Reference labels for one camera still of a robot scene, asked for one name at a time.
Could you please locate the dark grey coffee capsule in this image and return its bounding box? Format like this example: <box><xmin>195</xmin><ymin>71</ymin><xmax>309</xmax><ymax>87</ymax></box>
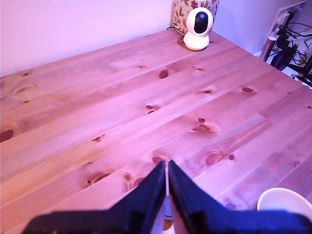
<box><xmin>164</xmin><ymin>195</ymin><xmax>174</xmax><ymax>218</ymax></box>

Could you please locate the red cartoon print mug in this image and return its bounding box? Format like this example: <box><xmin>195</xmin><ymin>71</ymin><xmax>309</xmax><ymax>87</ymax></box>
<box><xmin>257</xmin><ymin>187</ymin><xmax>311</xmax><ymax>212</ymax></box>

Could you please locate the black device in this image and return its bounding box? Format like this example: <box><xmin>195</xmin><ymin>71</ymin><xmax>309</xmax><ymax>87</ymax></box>
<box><xmin>269</xmin><ymin>47</ymin><xmax>293</xmax><ymax>70</ymax></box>

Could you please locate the leaf print tissue box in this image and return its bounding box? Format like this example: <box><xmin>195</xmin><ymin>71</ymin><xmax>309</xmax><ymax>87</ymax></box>
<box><xmin>170</xmin><ymin>0</ymin><xmax>220</xmax><ymax>32</ymax></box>

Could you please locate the white plug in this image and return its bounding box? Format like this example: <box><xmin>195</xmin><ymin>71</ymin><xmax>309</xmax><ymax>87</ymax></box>
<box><xmin>277</xmin><ymin>11</ymin><xmax>290</xmax><ymax>26</ymax></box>

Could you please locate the small white round camera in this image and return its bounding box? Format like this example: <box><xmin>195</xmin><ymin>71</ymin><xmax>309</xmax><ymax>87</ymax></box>
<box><xmin>182</xmin><ymin>7</ymin><xmax>215</xmax><ymax>51</ymax></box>

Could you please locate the brown round post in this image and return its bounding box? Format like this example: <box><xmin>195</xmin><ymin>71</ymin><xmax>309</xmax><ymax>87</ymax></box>
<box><xmin>260</xmin><ymin>36</ymin><xmax>278</xmax><ymax>62</ymax></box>

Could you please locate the black camera cable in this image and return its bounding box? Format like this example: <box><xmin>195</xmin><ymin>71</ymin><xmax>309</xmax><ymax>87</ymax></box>
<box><xmin>166</xmin><ymin>26</ymin><xmax>186</xmax><ymax>37</ymax></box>

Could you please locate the white wall socket plate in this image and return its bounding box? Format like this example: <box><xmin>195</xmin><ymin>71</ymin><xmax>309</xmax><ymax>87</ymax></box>
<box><xmin>272</xmin><ymin>1</ymin><xmax>307</xmax><ymax>34</ymax></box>

